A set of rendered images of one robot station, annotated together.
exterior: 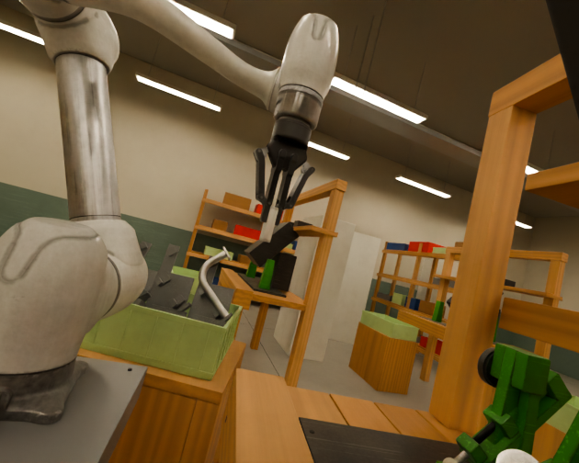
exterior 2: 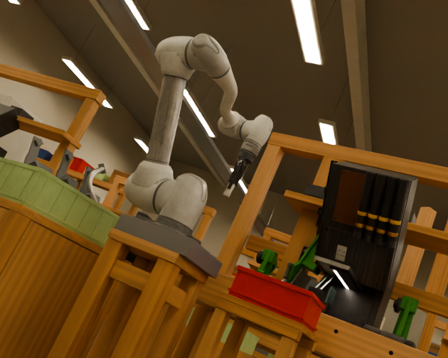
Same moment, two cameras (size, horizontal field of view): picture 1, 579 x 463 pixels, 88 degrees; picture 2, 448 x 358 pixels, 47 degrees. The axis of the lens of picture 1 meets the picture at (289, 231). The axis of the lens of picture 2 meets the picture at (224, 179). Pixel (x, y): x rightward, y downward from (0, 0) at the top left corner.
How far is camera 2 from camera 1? 2.18 m
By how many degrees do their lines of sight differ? 49
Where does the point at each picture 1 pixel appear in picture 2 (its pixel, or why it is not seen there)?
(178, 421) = not seen: hidden behind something
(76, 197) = (166, 153)
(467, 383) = (228, 270)
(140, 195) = not seen: outside the picture
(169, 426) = not seen: hidden behind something
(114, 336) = (77, 219)
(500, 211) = (261, 194)
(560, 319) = (271, 245)
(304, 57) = (264, 136)
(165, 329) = (105, 220)
